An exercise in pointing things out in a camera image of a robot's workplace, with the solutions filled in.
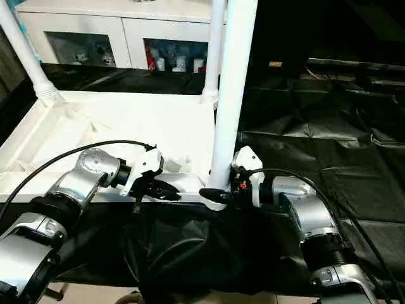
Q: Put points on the white plastic table top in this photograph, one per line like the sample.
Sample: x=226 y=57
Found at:
x=110 y=117

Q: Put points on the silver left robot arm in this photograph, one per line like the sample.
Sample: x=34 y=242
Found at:
x=91 y=164

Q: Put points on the black plastic mat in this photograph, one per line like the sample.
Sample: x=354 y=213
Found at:
x=316 y=152

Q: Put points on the dark rounded robot foot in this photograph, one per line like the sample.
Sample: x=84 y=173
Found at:
x=129 y=299

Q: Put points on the black metal workbench leg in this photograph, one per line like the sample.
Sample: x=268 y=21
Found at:
x=57 y=291

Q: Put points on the white cabinet with glass doors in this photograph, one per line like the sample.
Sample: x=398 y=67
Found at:
x=126 y=22

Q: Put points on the grey curtain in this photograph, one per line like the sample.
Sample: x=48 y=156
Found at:
x=11 y=60

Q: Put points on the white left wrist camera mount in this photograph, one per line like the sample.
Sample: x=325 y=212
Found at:
x=148 y=161

